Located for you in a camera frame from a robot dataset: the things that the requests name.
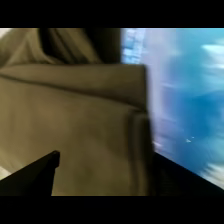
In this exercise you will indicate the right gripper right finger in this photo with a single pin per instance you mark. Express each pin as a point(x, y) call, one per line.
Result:
point(180, 181)

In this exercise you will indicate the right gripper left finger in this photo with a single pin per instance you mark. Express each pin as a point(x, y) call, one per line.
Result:
point(33, 178)

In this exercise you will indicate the brown shorts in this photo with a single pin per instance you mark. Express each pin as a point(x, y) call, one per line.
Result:
point(73, 126)

